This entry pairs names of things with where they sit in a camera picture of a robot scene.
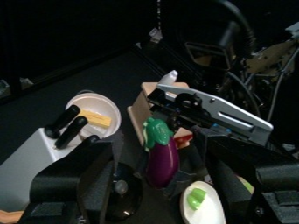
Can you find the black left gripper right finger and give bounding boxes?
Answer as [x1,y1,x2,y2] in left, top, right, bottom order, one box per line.
[166,125,299,224]

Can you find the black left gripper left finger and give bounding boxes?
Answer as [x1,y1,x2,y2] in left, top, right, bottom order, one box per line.
[17,139,125,224]

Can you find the purple toy eggplant green stem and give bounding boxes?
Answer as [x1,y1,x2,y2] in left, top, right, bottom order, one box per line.
[141,116,182,189]

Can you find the black pot lid grey knob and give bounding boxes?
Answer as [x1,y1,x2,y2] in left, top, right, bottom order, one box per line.
[103,161,144,223]

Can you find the white knife block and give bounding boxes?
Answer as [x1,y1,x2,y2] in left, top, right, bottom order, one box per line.
[0,127,85,212]

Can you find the red toy piece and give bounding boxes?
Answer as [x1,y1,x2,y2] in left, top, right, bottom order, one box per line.
[172,134,194,151]

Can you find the green toy vegetable piece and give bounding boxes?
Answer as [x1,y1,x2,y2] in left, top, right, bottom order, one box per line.
[185,187,208,211]

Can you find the white oval plate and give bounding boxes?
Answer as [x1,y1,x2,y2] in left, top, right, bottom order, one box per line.
[178,180,228,224]

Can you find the white bottle top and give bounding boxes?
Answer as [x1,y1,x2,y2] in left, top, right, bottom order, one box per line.
[157,69,180,86]

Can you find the light wooden box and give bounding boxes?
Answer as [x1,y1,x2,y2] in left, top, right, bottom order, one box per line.
[125,81,192,147]

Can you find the brown wooden board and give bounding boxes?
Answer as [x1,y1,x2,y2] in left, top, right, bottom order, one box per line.
[244,38,299,77]

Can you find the yellow toy cheese block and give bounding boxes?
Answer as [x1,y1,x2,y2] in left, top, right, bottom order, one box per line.
[78,108,113,129]

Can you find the white round bowl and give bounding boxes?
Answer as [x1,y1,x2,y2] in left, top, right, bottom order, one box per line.
[62,91,122,140]

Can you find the grey cable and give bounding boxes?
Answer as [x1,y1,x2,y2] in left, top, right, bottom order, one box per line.
[265,47,299,123]

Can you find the black knife handle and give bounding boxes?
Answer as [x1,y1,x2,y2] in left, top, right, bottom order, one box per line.
[42,104,81,139]
[53,115,89,150]

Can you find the hanging cable with white plug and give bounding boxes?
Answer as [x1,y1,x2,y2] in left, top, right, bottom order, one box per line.
[148,0,164,44]

